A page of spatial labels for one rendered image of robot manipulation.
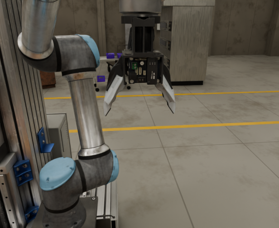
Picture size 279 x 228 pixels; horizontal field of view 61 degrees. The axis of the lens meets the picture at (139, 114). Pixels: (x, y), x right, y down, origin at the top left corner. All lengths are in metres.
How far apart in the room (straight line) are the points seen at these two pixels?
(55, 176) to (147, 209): 1.75
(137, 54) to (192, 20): 6.01
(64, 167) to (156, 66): 0.51
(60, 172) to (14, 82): 0.34
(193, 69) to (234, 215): 4.65
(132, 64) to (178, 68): 6.03
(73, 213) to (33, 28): 0.59
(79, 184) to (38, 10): 0.53
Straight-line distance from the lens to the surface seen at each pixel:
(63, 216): 0.88
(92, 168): 0.83
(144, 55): 0.41
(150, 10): 0.43
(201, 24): 6.48
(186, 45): 6.41
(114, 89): 0.46
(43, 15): 0.58
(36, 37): 0.66
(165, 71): 0.49
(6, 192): 1.00
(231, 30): 12.82
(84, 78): 0.81
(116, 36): 11.55
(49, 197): 0.84
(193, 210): 2.51
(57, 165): 0.84
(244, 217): 2.58
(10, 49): 0.87
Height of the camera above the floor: 1.72
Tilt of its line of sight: 22 degrees down
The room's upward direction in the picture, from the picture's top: straight up
